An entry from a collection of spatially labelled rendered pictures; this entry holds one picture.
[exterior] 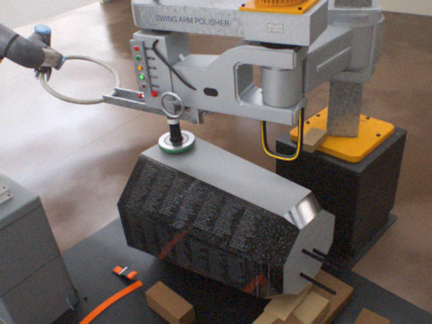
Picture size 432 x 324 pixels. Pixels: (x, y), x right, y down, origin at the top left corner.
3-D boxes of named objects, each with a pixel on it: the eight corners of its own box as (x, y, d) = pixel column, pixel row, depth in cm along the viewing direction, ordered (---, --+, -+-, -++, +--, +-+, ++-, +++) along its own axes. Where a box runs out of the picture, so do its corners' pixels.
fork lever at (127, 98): (216, 111, 253) (216, 103, 250) (199, 127, 239) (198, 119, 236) (119, 92, 281) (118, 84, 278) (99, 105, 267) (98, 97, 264)
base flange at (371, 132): (329, 109, 312) (329, 103, 310) (396, 130, 282) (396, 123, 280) (287, 138, 285) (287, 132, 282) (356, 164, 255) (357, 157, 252)
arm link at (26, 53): (42, 50, 188) (70, 56, 253) (15, 33, 185) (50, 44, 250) (29, 73, 189) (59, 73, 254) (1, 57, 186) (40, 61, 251)
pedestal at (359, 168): (320, 184, 363) (325, 102, 322) (397, 218, 323) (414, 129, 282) (269, 227, 326) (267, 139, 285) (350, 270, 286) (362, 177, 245)
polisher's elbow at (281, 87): (276, 87, 228) (276, 51, 218) (309, 96, 217) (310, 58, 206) (253, 101, 217) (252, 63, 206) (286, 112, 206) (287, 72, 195)
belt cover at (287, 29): (326, 36, 203) (328, -2, 194) (309, 55, 185) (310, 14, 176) (153, 21, 244) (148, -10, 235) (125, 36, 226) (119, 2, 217)
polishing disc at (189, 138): (161, 153, 256) (161, 152, 255) (156, 135, 273) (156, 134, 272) (197, 146, 259) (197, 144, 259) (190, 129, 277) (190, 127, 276)
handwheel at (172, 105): (194, 113, 239) (191, 87, 230) (184, 121, 232) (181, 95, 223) (171, 108, 245) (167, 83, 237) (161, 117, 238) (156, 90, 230)
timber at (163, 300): (147, 305, 274) (144, 292, 267) (162, 293, 281) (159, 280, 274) (181, 332, 256) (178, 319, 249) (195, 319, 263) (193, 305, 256)
